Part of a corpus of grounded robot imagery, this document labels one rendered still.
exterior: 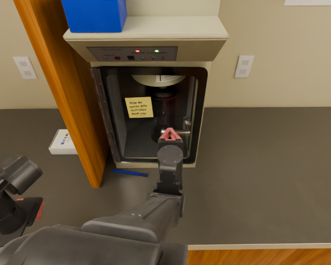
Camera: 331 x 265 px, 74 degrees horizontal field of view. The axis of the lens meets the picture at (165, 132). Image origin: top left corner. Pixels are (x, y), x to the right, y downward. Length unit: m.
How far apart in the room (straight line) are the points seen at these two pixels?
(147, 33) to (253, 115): 0.87
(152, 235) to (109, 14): 0.39
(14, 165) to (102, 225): 0.37
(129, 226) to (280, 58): 1.12
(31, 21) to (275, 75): 1.05
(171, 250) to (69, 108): 0.51
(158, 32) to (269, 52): 0.79
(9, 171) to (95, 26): 0.33
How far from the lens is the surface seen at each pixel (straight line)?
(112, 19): 0.47
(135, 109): 0.68
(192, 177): 0.89
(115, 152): 0.84
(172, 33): 0.46
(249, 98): 1.29
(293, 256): 1.10
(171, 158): 0.48
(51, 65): 0.57
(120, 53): 0.54
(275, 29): 1.14
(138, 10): 0.57
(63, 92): 0.60
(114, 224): 0.19
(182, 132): 0.67
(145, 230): 0.18
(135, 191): 0.86
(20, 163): 0.55
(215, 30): 0.49
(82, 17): 0.48
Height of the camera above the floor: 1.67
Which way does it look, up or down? 44 degrees down
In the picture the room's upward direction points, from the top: straight up
